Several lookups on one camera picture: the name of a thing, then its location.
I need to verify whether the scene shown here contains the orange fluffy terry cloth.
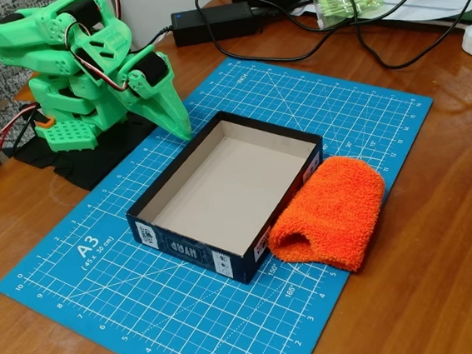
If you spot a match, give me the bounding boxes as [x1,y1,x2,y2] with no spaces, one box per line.
[259,150,395,282]

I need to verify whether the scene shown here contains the black power adapter blue light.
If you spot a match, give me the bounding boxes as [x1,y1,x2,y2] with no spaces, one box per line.
[169,0,266,48]

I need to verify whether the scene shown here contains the dark blue cardboard box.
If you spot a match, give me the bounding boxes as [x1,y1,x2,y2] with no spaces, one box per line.
[116,100,336,297]

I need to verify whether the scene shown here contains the blue A3 cutting mat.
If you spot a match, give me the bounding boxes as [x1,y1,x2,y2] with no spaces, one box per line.
[0,38,459,354]

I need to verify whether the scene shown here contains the thin black cable to robot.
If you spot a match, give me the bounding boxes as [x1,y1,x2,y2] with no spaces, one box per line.
[127,26,177,57]

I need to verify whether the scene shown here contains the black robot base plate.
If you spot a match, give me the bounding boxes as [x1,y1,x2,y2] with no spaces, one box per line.
[9,108,165,199]

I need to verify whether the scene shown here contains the red and black wire bundle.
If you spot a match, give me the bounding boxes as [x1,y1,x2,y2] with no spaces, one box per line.
[0,102,44,156]

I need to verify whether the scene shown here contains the long black power cable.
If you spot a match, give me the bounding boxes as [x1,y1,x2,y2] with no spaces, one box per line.
[195,0,472,89]

